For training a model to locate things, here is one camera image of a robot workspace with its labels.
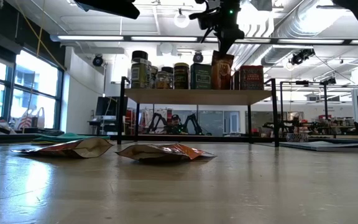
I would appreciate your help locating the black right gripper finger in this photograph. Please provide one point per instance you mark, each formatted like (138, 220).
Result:
(234, 42)
(224, 45)

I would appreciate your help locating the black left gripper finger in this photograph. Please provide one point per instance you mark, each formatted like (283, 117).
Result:
(110, 7)

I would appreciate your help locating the brown packet with nutrition label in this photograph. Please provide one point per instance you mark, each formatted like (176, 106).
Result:
(222, 71)

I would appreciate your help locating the green black pepper tin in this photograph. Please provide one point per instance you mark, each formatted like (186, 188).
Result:
(200, 77)

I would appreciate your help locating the small cork lid glass jar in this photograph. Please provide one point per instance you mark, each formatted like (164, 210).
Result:
(162, 81)

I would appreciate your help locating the orange label black lid jar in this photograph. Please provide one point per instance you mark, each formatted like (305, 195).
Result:
(140, 73)

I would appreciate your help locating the brown orange Trader Joe's packet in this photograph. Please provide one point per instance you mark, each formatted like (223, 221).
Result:
(163, 152)

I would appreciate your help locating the orange taco seasoning packet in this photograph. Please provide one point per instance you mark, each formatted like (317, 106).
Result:
(70, 148)

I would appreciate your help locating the black background robot arm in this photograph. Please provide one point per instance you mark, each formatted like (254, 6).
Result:
(155, 122)
(194, 123)

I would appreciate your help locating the wooden shelf with black legs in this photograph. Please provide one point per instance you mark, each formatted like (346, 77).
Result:
(197, 96)

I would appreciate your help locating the white round ceiling lamp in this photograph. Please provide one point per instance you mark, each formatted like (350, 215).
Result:
(181, 20)

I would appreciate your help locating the black ceiling spotlights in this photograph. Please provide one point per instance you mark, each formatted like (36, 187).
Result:
(301, 56)

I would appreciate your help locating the black background rig stand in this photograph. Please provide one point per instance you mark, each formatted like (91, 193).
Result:
(302, 83)

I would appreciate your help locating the person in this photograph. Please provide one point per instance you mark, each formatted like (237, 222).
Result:
(295, 123)
(176, 124)

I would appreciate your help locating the Yellowstone waterfall book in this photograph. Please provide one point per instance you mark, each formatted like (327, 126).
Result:
(322, 145)

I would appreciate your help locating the white shopping bags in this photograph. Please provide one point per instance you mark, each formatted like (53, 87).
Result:
(30, 119)

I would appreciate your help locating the black round hanging camera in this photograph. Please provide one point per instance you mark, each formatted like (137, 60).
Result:
(97, 60)
(197, 57)

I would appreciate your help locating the silver ventilation duct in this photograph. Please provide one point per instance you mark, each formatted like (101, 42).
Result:
(275, 54)

